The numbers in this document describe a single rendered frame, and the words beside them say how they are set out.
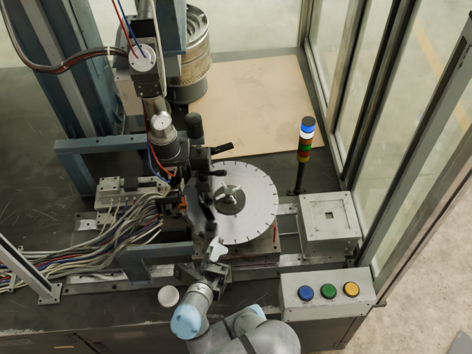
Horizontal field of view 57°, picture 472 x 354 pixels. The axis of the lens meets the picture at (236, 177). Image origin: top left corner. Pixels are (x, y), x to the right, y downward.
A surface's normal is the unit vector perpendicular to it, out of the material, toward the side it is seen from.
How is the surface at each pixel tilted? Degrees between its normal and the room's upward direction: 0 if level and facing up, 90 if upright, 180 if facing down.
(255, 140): 0
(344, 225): 0
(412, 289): 0
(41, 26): 90
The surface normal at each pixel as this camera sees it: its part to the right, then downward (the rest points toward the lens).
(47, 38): 0.07, 0.81
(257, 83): -0.03, -0.58
